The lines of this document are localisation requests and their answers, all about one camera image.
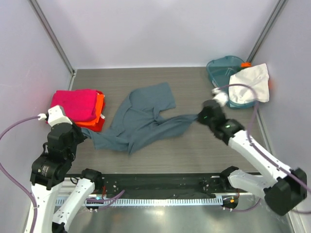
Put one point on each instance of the slotted cable duct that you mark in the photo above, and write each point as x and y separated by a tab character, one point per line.
218	201

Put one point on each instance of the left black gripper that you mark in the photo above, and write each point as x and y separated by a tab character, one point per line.
81	136

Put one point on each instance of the teal plastic bin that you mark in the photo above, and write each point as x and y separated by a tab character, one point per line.
219	72

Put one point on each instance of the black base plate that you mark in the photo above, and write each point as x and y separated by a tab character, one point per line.
166	186

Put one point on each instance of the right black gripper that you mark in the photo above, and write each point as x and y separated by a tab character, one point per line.
204	116

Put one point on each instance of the grey blue t shirt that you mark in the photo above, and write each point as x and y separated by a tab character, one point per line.
138	123

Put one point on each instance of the orange clamp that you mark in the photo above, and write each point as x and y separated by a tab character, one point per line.
246	64

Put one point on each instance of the folded pink t shirt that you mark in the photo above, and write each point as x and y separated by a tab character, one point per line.
79	105

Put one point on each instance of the white t shirt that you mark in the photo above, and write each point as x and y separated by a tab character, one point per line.
257	78

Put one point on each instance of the left aluminium frame post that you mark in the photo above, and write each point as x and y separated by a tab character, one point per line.
48	29

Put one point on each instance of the folded red t shirt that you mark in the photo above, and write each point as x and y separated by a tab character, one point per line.
97	127

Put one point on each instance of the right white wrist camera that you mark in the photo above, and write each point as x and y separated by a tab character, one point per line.
220	96

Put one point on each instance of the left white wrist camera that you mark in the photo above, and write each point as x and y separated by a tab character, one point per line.
54	116

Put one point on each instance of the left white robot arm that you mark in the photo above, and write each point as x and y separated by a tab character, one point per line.
47	177

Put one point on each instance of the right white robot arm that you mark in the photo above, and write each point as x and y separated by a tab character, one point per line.
282	187

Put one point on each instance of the folded orange t shirt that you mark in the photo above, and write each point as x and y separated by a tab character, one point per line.
100	103

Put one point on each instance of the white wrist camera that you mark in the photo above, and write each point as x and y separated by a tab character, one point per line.
220	96
54	116

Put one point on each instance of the aluminium frame post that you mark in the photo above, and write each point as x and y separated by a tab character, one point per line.
276	12
48	29

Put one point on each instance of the right aluminium frame post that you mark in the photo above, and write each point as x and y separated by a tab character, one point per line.
276	12

